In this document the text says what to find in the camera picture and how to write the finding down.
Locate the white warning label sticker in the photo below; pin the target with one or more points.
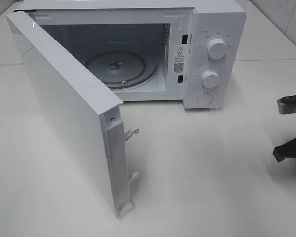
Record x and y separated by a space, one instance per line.
179 58

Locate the white microwave oven body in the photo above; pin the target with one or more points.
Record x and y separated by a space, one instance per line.
86 28

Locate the lower white microwave knob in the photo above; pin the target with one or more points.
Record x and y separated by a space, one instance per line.
210 79

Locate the white microwave door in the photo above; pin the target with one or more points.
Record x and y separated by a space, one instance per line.
84 112

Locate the round white door button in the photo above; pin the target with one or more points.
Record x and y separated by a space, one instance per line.
205 99

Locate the upper white microwave knob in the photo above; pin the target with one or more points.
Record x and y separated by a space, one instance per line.
216 48

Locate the white microwave knob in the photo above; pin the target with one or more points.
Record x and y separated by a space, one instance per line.
216 48
210 79

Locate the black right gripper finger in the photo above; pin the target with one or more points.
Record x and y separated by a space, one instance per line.
287 105
287 150

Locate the glass microwave turntable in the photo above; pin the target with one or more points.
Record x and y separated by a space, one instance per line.
122 69

